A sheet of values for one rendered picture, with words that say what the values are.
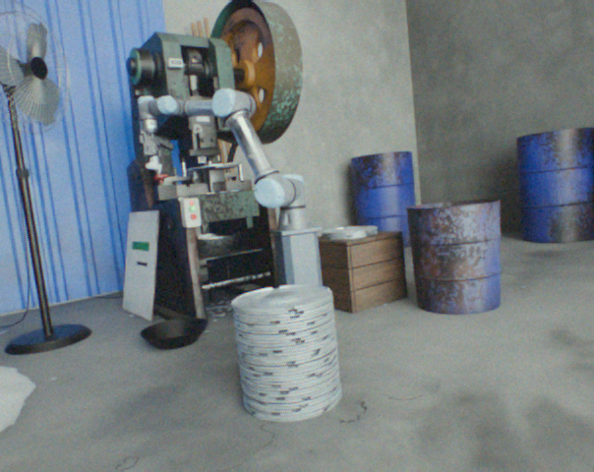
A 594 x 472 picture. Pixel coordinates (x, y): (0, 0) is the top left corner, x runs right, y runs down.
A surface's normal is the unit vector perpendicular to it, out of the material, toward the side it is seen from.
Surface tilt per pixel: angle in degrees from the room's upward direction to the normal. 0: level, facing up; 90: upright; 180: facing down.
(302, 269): 90
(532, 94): 90
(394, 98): 90
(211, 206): 90
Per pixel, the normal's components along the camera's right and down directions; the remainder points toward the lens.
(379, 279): 0.56, 0.04
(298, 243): 0.35, 0.07
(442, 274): -0.55, 0.18
